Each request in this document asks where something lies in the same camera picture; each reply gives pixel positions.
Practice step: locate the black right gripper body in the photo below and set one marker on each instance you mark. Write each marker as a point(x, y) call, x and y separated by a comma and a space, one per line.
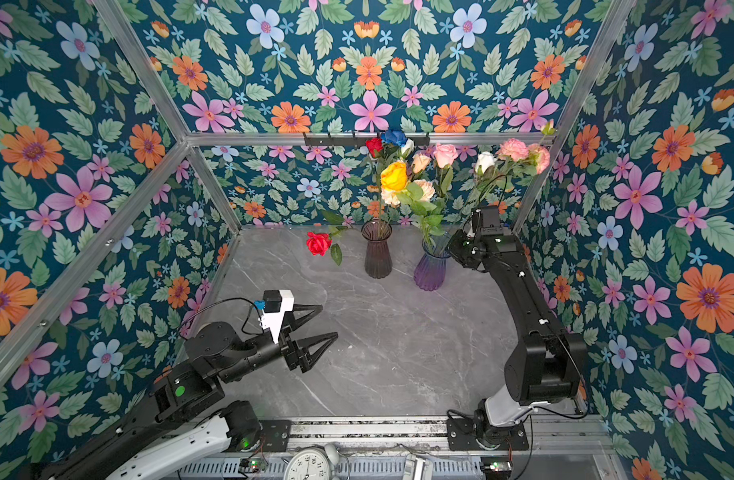
point(463, 248)

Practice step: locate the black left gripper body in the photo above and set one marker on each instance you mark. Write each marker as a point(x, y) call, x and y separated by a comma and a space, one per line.
point(284, 351)

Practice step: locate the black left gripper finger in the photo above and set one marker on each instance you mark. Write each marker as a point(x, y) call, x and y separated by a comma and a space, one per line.
point(302, 314)
point(311, 349)

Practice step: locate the purple blue ribbed glass vase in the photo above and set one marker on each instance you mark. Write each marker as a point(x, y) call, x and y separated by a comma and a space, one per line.
point(430, 272)

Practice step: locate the white rosebud stem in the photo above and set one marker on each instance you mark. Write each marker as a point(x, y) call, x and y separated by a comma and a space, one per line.
point(483, 177)

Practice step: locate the cream peony flower stem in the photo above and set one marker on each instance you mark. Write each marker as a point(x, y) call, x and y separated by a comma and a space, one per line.
point(434, 219)

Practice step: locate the red artificial rose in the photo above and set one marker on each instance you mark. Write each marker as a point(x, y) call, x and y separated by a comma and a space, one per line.
point(374, 146)
point(322, 244)

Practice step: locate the pink artificial flower spray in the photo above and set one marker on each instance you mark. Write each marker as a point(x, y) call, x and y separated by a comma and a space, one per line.
point(517, 160)

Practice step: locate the pink rosebud stem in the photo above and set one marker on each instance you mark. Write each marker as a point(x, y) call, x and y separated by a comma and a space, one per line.
point(444, 158)

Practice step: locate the cream white artificial rose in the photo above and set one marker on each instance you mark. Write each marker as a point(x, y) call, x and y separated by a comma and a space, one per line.
point(420, 163)

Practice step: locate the dark pink ribbed glass vase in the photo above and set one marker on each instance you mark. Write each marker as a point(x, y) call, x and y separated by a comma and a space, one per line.
point(378, 261)

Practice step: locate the orange yellow artificial rose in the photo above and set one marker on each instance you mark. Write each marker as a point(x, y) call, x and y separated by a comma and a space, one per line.
point(394, 175)

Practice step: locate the blue artificial flower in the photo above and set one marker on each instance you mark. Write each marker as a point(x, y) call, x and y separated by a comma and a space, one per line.
point(394, 137)

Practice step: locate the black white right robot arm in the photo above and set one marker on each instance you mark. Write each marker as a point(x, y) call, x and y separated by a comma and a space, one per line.
point(547, 364)

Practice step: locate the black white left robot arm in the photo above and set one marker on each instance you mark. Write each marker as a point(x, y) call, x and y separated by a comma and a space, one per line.
point(216, 356)

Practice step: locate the white analog alarm clock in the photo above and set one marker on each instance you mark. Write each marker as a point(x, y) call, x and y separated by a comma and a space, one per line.
point(313, 463)

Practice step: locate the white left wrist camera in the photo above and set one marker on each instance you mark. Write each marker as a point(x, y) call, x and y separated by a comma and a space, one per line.
point(276, 304)

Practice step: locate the aluminium front mounting rail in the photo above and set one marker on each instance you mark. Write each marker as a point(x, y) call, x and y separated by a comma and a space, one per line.
point(547, 434)

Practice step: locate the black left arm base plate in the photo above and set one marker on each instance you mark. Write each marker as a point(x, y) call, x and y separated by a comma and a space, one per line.
point(275, 435)

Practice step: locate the black hook rail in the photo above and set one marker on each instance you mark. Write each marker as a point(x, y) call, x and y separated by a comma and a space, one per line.
point(353, 139)

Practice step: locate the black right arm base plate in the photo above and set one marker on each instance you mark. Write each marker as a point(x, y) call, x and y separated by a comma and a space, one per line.
point(465, 435)

